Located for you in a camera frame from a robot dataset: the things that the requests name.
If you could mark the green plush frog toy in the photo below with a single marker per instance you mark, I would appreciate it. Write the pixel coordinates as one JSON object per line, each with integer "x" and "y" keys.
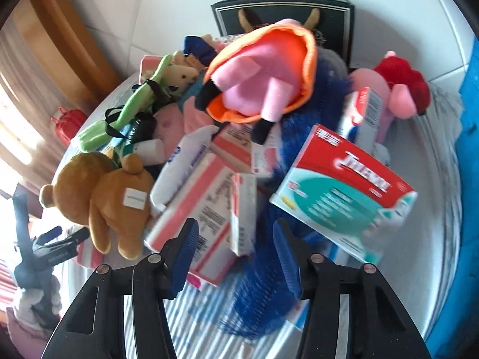
{"x": 150, "y": 94}

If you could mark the red white toothpaste box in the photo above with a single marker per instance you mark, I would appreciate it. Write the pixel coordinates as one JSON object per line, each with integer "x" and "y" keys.
{"x": 360, "y": 119}

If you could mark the small red white box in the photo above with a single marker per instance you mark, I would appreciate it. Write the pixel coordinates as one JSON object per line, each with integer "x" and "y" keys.
{"x": 243, "y": 213}

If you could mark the brown teddy bear plush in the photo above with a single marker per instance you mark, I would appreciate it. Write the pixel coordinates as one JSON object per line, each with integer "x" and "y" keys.
{"x": 91, "y": 190}

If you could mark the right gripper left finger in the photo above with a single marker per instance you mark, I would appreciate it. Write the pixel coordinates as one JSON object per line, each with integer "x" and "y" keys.
{"x": 93, "y": 325}

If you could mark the white tube bottle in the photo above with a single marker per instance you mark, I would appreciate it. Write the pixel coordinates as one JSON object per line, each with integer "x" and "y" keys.
{"x": 186, "y": 156}

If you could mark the pink pig orange hood plush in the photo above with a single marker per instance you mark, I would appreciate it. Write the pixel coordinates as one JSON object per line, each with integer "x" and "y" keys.
{"x": 260, "y": 77}

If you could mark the pink pig red dress plush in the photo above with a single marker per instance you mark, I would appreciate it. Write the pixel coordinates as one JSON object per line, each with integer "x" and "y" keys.
{"x": 404, "y": 91}

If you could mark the blue storage bin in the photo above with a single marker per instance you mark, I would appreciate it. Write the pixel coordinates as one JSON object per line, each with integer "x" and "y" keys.
{"x": 455, "y": 334}

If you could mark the blue fuzzy brush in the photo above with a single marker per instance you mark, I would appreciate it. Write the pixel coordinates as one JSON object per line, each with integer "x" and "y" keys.
{"x": 262, "y": 297}

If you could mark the dark framed box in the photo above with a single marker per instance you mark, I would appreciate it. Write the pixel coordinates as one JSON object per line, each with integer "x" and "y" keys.
{"x": 330, "y": 21}

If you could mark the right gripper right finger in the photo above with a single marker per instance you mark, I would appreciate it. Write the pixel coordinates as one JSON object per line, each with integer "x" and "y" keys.
{"x": 379, "y": 325}

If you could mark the pink white tissue pack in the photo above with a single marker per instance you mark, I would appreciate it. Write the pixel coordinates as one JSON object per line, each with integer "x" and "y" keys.
{"x": 205, "y": 197}

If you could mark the Tylenol cold medicine box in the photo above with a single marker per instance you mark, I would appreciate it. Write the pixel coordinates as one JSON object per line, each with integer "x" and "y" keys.
{"x": 347, "y": 195}

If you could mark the red bag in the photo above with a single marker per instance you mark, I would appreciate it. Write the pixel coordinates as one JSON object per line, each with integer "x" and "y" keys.
{"x": 68, "y": 123}

